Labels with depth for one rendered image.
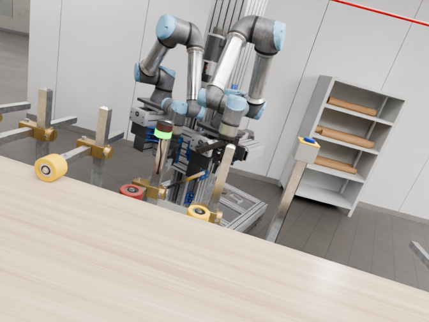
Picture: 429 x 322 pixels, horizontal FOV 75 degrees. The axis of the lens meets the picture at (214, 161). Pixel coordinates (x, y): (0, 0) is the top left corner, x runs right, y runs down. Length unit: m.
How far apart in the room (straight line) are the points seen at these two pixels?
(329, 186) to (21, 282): 3.92
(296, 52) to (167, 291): 3.35
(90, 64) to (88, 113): 0.62
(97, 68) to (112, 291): 3.50
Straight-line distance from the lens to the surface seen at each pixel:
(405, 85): 4.28
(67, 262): 0.74
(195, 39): 1.55
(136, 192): 1.02
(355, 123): 4.08
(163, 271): 0.74
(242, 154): 1.70
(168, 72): 1.86
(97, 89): 4.01
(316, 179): 4.16
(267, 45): 1.37
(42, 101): 1.29
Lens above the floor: 1.40
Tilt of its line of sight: 20 degrees down
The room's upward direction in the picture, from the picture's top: 16 degrees clockwise
